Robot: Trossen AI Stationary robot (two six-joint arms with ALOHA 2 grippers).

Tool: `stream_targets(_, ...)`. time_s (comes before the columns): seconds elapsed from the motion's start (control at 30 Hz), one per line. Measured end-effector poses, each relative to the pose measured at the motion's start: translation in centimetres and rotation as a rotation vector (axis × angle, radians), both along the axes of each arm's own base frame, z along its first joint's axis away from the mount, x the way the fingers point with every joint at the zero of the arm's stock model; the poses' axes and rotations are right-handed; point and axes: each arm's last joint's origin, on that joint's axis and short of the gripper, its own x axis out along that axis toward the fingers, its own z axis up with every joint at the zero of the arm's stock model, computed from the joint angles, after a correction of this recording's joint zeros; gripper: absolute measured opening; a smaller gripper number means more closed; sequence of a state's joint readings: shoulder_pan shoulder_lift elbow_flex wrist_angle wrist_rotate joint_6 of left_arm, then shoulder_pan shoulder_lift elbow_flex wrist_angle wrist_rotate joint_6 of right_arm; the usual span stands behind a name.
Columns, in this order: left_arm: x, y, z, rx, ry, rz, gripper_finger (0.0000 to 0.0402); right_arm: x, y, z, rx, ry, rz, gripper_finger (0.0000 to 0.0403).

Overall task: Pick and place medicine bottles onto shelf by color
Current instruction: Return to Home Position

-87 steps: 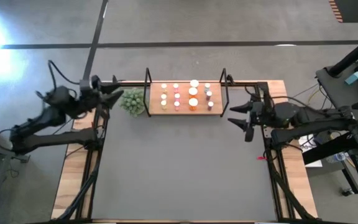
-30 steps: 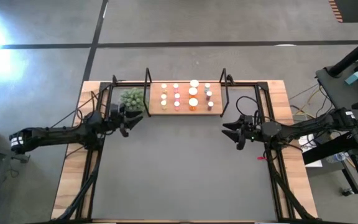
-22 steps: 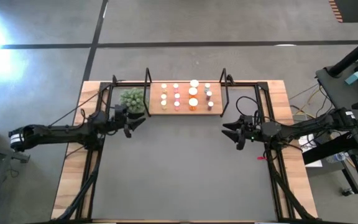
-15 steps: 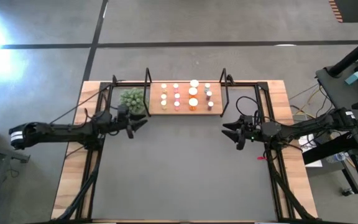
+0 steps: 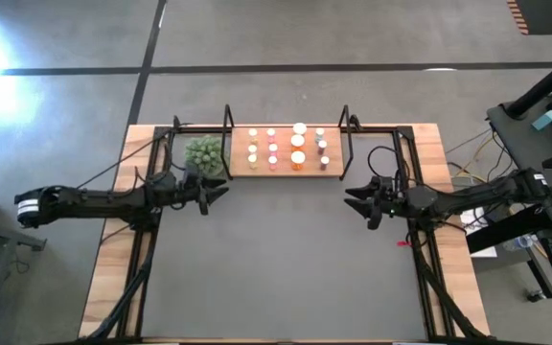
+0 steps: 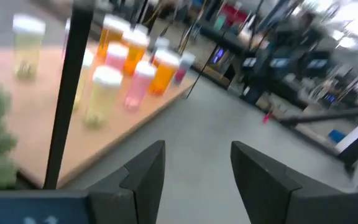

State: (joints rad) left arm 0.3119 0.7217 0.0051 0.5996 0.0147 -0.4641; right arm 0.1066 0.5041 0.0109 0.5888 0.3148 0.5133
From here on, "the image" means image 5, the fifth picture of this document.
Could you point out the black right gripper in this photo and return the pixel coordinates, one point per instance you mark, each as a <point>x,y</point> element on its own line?
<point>384,199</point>

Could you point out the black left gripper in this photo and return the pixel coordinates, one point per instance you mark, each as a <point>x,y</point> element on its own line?
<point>192,189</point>

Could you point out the pale yellow pill bottle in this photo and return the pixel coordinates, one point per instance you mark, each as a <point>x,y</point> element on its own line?
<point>253,132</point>

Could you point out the orange bottle large white cap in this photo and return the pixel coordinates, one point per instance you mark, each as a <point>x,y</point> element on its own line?
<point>298,158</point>

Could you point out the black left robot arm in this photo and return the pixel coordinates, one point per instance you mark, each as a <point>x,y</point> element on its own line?
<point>94,201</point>

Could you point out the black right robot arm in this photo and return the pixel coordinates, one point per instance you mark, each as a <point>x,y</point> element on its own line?
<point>472,199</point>

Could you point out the green plant in patterned pot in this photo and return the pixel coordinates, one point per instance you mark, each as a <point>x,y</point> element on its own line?
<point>204,155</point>

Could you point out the gray table mat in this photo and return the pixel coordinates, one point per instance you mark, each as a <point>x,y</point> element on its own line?
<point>257,268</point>

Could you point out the white paper sheet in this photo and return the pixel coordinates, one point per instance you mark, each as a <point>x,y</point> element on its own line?
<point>477,251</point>

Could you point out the clear plastic bottle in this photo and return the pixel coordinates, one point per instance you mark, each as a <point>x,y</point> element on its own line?
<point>518,243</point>

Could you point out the gray side desk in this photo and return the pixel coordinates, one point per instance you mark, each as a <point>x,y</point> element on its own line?
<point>525,144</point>

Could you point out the black desk caster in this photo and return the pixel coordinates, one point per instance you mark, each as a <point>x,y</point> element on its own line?
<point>535,296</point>

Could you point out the teal block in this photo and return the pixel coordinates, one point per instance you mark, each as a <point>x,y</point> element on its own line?
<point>545,120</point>

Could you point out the black pole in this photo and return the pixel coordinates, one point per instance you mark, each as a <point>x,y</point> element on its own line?
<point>544,84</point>

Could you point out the dark floor mat striped edges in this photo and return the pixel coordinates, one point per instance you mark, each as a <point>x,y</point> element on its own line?
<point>544,16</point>

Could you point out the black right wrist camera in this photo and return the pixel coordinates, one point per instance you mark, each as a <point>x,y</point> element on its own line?
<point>374,221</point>

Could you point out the black aluminium rig frame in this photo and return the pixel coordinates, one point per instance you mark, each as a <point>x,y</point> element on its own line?
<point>199,129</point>

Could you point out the wooden shelf black metal frame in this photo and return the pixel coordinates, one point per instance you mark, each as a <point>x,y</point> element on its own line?
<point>285,170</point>

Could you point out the black desk leg frame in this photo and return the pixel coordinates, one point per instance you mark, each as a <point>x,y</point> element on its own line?
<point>506,232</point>

